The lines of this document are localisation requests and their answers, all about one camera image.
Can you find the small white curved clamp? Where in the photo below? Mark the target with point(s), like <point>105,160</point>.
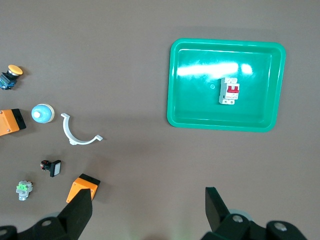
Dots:
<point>65,126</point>

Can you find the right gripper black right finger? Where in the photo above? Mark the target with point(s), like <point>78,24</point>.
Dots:
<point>225,225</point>

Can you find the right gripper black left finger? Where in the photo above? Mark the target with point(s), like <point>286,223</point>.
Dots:
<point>70,222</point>

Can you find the green plastic tray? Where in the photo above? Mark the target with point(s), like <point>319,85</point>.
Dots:
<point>200,107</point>

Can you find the black square push button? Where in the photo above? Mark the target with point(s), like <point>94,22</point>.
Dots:
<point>55,168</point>

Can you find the white circuit breaker red switch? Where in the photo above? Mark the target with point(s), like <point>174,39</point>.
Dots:
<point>228,97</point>

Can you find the orange button box black base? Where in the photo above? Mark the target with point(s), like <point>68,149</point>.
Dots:
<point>7,122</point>

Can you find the orange button box upper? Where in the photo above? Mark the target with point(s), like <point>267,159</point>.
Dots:
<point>82,185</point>

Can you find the brown table cover mat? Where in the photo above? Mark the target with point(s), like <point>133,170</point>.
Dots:
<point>125,75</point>

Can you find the green and grey selector switch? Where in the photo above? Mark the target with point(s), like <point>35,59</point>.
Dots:
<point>23,188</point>

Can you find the blue dome buzzer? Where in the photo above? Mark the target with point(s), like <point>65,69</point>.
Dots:
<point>41,112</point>

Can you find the yellow mushroom push button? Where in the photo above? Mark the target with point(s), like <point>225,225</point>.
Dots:
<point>15,70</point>

